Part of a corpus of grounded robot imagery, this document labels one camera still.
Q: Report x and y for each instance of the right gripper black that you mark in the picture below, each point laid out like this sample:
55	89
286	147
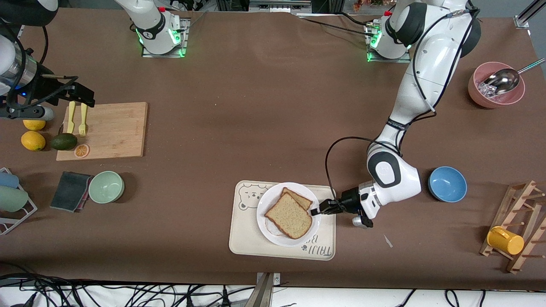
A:
42	88

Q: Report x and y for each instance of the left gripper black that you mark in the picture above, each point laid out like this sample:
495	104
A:
349	200

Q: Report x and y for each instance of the large bread slice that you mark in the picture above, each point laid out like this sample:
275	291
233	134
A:
290	217

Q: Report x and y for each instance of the white round plate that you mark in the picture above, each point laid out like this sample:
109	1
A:
273	194

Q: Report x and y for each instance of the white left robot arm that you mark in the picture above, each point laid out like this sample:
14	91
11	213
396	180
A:
431	55

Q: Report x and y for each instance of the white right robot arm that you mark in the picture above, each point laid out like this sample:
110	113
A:
151	27

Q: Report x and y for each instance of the pale sandwich filling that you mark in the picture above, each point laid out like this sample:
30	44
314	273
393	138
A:
273	229

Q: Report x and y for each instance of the yellow plastic knife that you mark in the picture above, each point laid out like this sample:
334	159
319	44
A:
71	119

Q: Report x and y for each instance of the yellow plastic fork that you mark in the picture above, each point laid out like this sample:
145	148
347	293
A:
83	123

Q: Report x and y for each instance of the wooden cutting board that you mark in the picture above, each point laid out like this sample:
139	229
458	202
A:
115	130

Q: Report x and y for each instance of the dark green avocado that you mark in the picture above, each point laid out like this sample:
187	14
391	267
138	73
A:
64	141

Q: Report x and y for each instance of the orange slice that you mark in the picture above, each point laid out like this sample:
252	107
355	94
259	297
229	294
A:
81	151

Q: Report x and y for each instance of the yellow lemon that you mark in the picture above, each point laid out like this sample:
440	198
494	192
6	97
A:
34	125
33	140

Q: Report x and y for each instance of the small white scrap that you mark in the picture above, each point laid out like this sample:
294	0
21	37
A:
388	241

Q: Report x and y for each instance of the pale green bowl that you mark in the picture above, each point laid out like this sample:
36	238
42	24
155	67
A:
106	186

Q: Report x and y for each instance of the grey folded cloth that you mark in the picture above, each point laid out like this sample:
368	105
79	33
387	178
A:
68	192

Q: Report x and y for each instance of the pale blue cup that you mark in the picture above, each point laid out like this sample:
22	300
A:
8	180

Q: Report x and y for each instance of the blue bowl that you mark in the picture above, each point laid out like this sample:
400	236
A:
447	184

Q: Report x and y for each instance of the pale green cup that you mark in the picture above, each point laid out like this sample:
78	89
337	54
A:
13	199

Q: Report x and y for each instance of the yellow mug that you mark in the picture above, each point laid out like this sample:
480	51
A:
505	241

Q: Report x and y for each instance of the pink bowl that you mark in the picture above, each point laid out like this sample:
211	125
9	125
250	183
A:
477	96

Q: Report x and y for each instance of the clear crumpled ice pieces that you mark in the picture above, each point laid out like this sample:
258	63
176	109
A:
486	90

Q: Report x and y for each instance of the wooden peg rack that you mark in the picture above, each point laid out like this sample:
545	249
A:
524	200

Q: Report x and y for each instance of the metal scoop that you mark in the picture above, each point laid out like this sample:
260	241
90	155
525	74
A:
503	81

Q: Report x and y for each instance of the metal table bracket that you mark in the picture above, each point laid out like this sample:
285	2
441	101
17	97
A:
266	292

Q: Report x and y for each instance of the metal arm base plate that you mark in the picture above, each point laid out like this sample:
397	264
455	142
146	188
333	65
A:
372	54
184	38

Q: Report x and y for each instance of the aluminium frame structure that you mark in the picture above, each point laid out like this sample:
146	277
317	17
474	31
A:
529	13

